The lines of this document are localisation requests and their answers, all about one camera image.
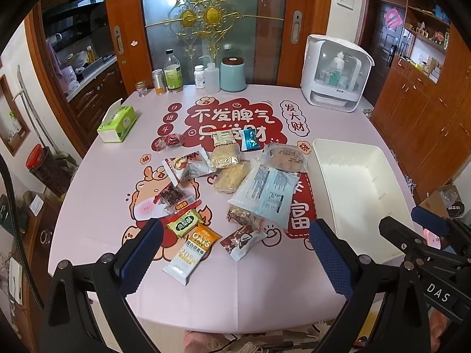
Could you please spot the small metal can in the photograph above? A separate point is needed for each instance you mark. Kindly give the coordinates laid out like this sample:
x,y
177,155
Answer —
x,y
158,79

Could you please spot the small glass jar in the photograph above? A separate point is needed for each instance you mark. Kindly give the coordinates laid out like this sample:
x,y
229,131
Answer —
x,y
141,88

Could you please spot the brown white snack bar packet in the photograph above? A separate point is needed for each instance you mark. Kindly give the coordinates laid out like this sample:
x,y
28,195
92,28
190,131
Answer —
x,y
241,241

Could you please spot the clear bag of cakes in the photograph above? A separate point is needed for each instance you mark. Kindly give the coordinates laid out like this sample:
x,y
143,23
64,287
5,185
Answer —
x,y
284,157

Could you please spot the cardboard box on floor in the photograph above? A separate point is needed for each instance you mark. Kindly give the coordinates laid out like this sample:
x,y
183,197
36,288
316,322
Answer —
x,y
445,202

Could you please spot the red lidded jar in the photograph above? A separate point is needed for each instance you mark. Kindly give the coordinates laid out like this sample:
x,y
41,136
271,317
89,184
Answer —
x,y
42,165

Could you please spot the rice cracker clear packet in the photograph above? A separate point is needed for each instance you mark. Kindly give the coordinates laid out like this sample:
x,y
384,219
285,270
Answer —
x,y
224,156

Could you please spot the white pill bottle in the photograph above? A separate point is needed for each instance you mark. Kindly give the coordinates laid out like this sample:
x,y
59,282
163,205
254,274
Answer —
x,y
199,76

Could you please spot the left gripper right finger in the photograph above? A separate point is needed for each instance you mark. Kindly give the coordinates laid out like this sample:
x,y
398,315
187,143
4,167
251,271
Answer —
x,y
402,324

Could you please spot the person's right hand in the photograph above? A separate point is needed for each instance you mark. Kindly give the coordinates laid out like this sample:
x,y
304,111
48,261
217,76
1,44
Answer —
x,y
443,332

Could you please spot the small green white sachet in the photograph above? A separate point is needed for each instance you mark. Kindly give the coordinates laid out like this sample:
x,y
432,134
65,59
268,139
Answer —
x,y
223,137

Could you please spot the teal canister with brown lid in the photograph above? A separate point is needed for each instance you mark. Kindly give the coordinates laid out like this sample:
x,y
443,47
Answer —
x,y
232,74

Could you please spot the white plastic storage bin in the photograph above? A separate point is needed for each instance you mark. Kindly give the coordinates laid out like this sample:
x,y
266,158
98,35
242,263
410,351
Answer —
x,y
354,188

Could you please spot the large light blue snack bag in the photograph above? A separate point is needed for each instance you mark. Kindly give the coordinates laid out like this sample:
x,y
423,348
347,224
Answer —
x,y
266,192

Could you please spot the wooden cabinet wall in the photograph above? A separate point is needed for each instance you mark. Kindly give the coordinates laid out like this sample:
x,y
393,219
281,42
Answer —
x,y
423,110

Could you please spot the blue small snack packet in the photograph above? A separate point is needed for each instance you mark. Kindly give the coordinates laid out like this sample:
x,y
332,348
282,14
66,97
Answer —
x,y
249,141

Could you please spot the orange oats bar packet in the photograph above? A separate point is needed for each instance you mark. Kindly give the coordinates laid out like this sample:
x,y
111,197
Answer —
x,y
198,244

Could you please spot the green tissue box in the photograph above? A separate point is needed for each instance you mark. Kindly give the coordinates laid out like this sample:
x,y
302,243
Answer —
x,y
117,123

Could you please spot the nut bar clear packet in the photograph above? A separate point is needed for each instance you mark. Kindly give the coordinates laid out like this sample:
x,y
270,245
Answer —
x,y
244,217

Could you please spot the red white chips packet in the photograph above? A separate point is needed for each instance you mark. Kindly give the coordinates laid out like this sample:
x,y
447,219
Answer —
x,y
193,165

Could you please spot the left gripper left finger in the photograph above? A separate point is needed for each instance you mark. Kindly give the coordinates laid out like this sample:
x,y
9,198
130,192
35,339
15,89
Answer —
x,y
68,323

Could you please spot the white squeeze wash bottle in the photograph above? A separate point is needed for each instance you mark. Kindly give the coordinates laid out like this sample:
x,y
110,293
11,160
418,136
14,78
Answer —
x,y
211,75

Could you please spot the clear bottle with green label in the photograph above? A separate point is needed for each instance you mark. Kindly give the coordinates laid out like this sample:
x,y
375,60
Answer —
x,y
172,71

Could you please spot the green small snack packet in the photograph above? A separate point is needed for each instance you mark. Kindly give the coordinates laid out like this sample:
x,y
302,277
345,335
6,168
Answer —
x,y
185,223

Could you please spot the red candy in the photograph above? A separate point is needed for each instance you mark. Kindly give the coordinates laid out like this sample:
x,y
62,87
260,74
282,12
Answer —
x,y
173,140

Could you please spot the white cosmetics organizer box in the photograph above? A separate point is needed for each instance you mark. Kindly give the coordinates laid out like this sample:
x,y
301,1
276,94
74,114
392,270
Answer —
x,y
335,72

